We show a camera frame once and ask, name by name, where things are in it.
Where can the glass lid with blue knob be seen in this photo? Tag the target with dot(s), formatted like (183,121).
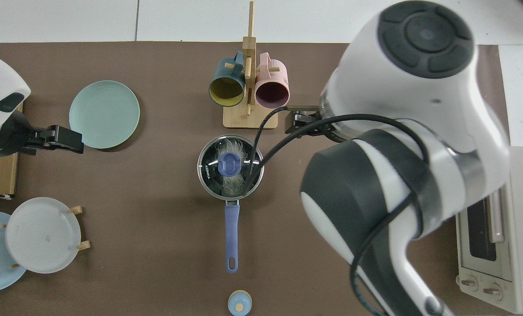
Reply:
(209,175)

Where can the teal plate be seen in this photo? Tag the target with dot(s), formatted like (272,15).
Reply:
(104,114)

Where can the brown table cloth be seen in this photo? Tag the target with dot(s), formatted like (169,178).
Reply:
(156,241)

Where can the grey plate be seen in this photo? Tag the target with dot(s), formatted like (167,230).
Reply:
(42,235)

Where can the wooden cup stand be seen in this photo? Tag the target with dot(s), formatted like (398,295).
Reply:
(249,118)

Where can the small blue round thing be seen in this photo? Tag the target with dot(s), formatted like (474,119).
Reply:
(239,303)

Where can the pink ribbed cup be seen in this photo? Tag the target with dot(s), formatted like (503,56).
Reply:
(272,83)

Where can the dark teal cup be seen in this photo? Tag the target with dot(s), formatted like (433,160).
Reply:
(226,83)

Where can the wooden plate rack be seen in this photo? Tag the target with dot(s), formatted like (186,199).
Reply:
(85,245)

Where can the white vermicelli bundle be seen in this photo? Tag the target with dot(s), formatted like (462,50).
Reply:
(233,186)

